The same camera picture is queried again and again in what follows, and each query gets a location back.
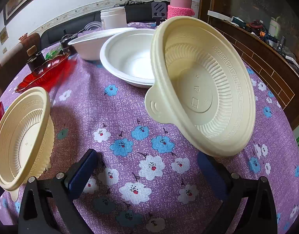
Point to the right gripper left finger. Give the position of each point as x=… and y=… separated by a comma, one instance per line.
x=35, y=213

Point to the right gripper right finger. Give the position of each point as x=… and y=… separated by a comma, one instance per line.
x=231, y=188

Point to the cream plastic bowl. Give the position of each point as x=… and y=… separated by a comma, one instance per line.
x=202, y=86
x=26, y=139

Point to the large white foam bowl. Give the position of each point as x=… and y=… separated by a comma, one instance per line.
x=88, y=46

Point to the small white foam bowl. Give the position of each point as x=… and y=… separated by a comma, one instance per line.
x=126, y=55

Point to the red scalloped plate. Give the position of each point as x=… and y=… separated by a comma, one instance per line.
x=42, y=73

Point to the wooden sideboard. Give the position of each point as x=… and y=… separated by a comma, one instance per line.
x=271, y=67

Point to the brown armchair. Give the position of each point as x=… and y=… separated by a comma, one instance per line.
x=15, y=59

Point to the black pot with cork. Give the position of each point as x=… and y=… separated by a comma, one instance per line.
x=35, y=58

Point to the green snack wrapper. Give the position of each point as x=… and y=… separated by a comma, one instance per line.
x=52, y=54

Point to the black round tin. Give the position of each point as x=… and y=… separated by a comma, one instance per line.
x=66, y=48

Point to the clear glass lid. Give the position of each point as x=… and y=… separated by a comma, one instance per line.
x=95, y=25

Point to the pink sleeved thermos bottle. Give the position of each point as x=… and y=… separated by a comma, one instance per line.
x=180, y=8

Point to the black phone stand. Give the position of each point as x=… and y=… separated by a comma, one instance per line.
x=159, y=11

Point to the white plastic jar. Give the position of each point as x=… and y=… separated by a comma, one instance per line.
x=113, y=18

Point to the black leather sofa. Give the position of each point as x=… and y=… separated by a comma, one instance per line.
x=134, y=13

